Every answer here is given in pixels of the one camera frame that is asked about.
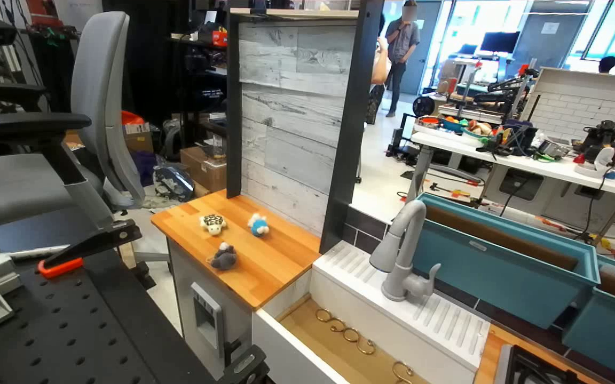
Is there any blue and white plush toy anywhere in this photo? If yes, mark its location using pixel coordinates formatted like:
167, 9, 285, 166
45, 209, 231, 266
247, 212, 268, 237

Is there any green spotted turtle plush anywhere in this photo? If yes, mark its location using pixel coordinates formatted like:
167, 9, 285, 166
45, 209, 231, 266
198, 212, 226, 234

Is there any grey plush toy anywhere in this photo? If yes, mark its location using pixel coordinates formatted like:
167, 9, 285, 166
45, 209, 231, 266
211, 243, 236, 270

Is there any grey kitchen faucet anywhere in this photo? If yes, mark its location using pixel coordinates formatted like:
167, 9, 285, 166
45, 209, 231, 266
370, 198, 442, 304

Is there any cardboard box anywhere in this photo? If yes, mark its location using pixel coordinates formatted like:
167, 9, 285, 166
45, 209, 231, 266
180, 147, 226, 191

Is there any grey wood backdrop panel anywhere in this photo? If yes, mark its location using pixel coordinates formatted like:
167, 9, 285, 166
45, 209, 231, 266
226, 4, 381, 250

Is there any white dish drain board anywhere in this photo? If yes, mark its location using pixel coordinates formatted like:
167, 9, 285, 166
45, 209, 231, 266
309, 240, 488, 384

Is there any standing person in grey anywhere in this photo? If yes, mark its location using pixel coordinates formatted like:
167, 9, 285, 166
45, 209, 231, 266
387, 0, 419, 117

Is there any grey office chair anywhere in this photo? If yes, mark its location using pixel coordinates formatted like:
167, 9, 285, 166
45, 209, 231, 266
71, 10, 146, 209

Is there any white cluttered work desk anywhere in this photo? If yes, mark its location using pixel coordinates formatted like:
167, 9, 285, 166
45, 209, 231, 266
410, 126, 615, 234

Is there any orange handled black clamp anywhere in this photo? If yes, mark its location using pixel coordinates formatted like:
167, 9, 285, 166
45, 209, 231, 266
36, 219, 140, 279

